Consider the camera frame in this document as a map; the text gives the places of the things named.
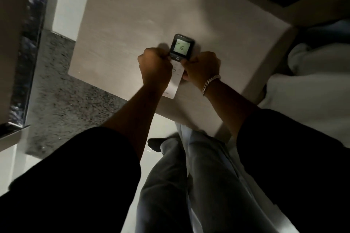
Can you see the person's left hand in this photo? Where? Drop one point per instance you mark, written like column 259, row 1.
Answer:
column 154, row 67

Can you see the person's right hand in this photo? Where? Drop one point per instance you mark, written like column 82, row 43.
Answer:
column 201, row 67

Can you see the person's right fingers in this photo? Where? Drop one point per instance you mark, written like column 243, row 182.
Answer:
column 187, row 62

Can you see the person's left fingers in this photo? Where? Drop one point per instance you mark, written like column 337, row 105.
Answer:
column 165, row 54

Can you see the white air conditioner remote control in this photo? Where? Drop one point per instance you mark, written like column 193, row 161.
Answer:
column 179, row 60

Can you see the person's left forearm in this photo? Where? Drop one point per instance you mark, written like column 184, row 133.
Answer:
column 136, row 115

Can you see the person's right forearm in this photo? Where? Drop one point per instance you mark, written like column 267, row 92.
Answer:
column 227, row 107

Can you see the grey trousers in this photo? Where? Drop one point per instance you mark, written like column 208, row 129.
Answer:
column 197, row 186

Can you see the white bed sheet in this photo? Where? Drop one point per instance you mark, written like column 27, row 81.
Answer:
column 309, row 110

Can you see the white pillow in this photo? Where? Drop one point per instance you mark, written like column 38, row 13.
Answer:
column 320, row 58

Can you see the dark framed glass door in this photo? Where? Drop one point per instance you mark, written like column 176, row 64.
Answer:
column 26, row 50

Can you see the black shirt sleeve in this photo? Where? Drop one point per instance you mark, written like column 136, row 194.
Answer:
column 68, row 183
column 295, row 170

